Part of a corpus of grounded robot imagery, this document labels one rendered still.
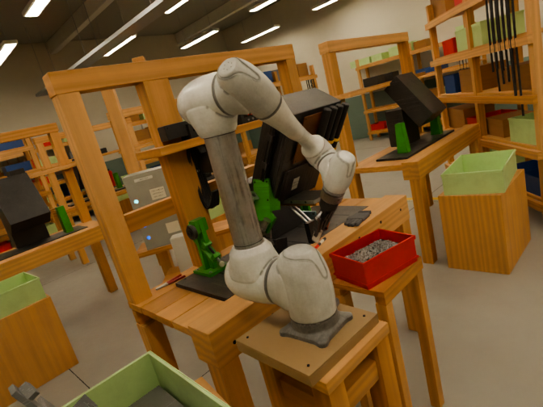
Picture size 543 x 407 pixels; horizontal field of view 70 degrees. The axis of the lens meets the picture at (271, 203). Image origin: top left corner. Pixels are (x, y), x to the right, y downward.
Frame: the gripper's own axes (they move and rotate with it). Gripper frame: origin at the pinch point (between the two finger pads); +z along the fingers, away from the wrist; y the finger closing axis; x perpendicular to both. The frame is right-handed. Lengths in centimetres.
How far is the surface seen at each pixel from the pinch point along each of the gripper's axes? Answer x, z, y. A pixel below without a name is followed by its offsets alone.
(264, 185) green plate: 37.5, -1.0, 4.4
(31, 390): -2, -15, -113
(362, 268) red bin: -24.6, -2.3, -1.8
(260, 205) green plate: 35.2, 9.0, 1.8
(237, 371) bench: -15, 29, -54
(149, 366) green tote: -1, 11, -83
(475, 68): 57, -12, 336
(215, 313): 4, 17, -51
